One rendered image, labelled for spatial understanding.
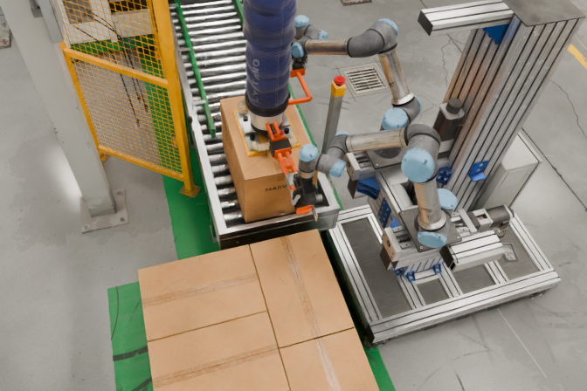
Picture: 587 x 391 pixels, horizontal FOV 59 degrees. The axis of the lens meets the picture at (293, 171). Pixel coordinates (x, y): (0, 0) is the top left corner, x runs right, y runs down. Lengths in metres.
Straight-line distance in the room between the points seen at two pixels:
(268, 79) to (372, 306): 1.46
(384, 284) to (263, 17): 1.77
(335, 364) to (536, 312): 1.58
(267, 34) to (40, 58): 1.12
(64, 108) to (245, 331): 1.49
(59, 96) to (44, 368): 1.51
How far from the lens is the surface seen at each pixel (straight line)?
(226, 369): 2.62
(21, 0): 2.63
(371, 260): 3.31
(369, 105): 4.47
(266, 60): 2.41
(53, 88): 2.92
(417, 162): 1.91
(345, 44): 2.49
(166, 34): 2.80
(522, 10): 2.05
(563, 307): 3.86
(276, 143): 2.60
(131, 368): 3.26
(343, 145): 2.19
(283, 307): 2.73
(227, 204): 3.04
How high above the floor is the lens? 3.04
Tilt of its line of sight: 51 degrees down
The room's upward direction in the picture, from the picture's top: 6 degrees clockwise
